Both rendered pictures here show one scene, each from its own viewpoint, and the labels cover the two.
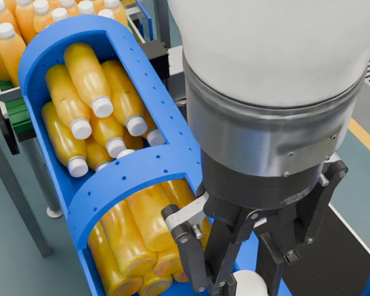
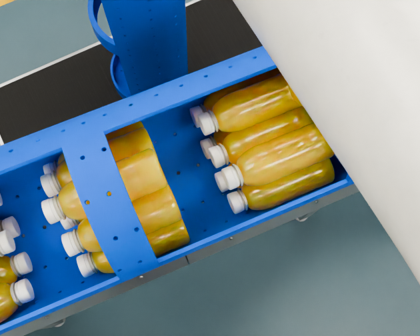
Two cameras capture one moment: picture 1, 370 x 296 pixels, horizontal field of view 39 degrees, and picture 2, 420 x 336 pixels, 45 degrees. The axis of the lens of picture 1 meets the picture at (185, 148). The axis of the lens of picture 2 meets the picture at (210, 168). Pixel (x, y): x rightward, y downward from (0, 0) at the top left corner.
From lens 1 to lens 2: 0.45 m
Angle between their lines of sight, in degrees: 44
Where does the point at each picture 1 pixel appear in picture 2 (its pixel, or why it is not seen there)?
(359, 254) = (56, 71)
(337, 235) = (33, 87)
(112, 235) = (145, 226)
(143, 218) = (141, 185)
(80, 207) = (125, 251)
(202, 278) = not seen: hidden behind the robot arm
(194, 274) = not seen: hidden behind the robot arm
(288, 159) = not seen: outside the picture
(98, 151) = not seen: outside the picture
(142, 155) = (81, 174)
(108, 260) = (159, 237)
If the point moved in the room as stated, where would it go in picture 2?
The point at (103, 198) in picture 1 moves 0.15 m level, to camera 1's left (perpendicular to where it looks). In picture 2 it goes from (127, 219) to (126, 329)
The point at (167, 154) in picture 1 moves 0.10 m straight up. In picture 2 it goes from (78, 149) to (60, 126)
